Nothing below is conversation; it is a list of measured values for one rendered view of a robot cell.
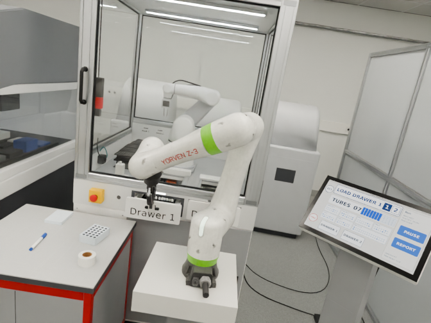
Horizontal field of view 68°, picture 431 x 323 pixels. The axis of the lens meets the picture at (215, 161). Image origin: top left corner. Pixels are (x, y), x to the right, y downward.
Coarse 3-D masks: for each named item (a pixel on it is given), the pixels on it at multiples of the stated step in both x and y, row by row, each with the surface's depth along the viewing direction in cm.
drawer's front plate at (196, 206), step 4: (192, 200) 174; (188, 204) 173; (192, 204) 173; (196, 204) 173; (200, 204) 172; (204, 204) 172; (208, 204) 172; (188, 208) 173; (192, 208) 173; (196, 208) 173; (200, 208) 173; (204, 208) 173; (240, 208) 173; (188, 212) 174; (236, 212) 173; (240, 212) 173; (188, 216) 175; (236, 216) 173; (236, 220) 174; (236, 224) 175
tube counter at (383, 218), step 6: (354, 210) 146; (360, 210) 145; (366, 210) 144; (372, 210) 143; (366, 216) 143; (372, 216) 141; (378, 216) 140; (384, 216) 139; (390, 216) 138; (384, 222) 138; (390, 222) 137
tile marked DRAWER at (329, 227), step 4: (324, 220) 150; (320, 224) 150; (324, 224) 149; (328, 224) 148; (332, 224) 147; (320, 228) 149; (324, 228) 148; (328, 228) 147; (332, 228) 146; (336, 228) 145; (340, 228) 145; (328, 232) 146; (332, 232) 145; (336, 232) 144
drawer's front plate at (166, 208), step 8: (128, 200) 164; (136, 200) 164; (144, 200) 164; (128, 208) 165; (136, 208) 165; (144, 208) 165; (160, 208) 165; (168, 208) 164; (176, 208) 164; (128, 216) 167; (136, 216) 166; (144, 216) 166; (168, 216) 166; (176, 216) 165; (176, 224) 167
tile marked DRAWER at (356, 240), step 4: (344, 232) 143; (348, 232) 142; (344, 236) 142; (348, 236) 141; (352, 236) 140; (356, 236) 140; (360, 236) 139; (348, 240) 140; (352, 240) 139; (356, 240) 139; (360, 240) 138; (356, 244) 138; (360, 244) 137
